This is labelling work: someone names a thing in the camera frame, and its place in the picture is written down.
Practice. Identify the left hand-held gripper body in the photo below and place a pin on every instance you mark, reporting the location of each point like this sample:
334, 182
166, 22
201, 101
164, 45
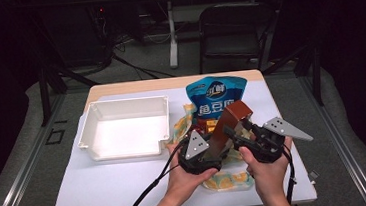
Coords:
197, 158

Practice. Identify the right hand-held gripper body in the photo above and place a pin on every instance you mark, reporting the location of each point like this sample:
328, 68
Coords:
268, 144

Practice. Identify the brown box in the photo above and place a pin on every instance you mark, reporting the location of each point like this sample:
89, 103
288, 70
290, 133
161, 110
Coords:
228, 122

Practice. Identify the orange-print cloth bag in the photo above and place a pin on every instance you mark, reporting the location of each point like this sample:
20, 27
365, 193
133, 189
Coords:
226, 181

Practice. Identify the blue snack pouch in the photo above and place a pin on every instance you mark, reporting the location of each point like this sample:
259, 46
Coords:
215, 93

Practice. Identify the white plastic bin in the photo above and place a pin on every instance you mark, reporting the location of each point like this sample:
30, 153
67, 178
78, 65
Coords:
125, 134

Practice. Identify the person's left hand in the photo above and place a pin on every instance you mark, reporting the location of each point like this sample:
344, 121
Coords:
184, 179

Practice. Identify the person's right hand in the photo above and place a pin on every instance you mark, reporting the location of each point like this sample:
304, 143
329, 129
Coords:
267, 176

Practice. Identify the black metal stand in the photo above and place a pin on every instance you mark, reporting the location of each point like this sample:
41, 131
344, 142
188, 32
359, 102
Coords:
44, 95
317, 77

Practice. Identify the white table sheet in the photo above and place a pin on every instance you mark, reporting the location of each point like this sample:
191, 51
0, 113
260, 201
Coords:
111, 189

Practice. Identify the black folding chair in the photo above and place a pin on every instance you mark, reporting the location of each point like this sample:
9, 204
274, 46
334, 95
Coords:
234, 28

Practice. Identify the white desk leg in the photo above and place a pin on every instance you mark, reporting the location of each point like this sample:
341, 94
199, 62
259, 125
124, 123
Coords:
172, 33

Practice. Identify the small metal bracket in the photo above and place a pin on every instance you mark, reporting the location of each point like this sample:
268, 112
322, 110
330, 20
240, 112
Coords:
313, 175

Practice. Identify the aluminium frame rail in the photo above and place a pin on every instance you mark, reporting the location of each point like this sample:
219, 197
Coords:
345, 149
23, 170

